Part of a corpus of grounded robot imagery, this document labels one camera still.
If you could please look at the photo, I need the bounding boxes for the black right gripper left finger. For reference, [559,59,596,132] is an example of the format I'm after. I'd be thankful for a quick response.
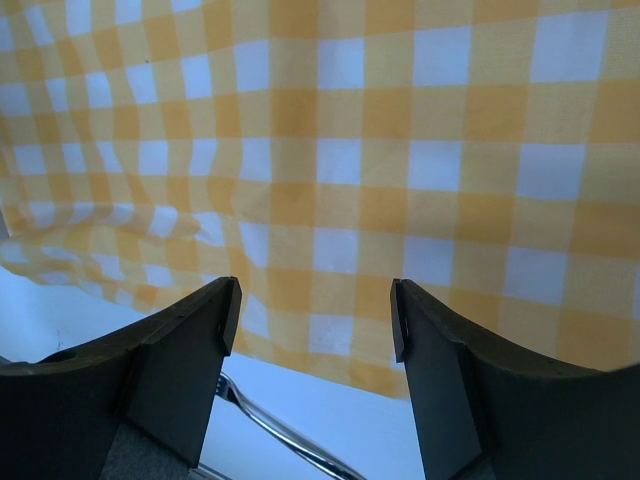
[1,277,242,479]

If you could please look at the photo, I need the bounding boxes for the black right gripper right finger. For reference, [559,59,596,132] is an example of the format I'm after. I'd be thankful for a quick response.
[390,279,639,479]

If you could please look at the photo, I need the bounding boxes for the yellow white checkered cloth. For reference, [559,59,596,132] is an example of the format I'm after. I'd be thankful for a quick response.
[1,1,639,396]

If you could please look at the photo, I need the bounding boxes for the silver fork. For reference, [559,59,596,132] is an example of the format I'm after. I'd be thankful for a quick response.
[215,372,365,480]

